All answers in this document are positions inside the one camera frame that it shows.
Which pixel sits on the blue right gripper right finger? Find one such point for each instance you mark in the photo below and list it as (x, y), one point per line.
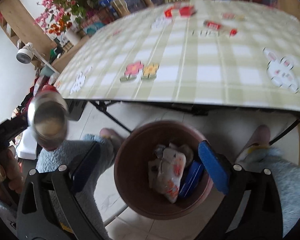
(214, 167)

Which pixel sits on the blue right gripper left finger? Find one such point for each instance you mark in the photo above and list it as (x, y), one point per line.
(82, 167)

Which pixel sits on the blue cardboard box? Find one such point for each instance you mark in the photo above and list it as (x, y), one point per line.
(192, 179)

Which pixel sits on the floral white plastic package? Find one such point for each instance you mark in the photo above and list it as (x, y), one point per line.
(165, 172)

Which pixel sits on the brown plastic trash bin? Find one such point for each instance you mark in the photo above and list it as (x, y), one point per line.
(131, 169)

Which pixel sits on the person left hand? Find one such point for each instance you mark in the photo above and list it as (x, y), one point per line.
(9, 169)

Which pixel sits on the white desk fan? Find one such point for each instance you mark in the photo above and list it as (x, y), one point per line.
(26, 54)

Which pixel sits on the green plaid bunny tablecloth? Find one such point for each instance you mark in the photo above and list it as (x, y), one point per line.
(228, 53)

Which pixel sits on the white vase orange flowers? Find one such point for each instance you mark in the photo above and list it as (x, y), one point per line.
(65, 33)

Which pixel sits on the red cigarette pack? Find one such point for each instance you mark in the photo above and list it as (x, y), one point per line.
(182, 11)

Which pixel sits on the black folding table frame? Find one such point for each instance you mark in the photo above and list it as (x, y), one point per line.
(196, 110)

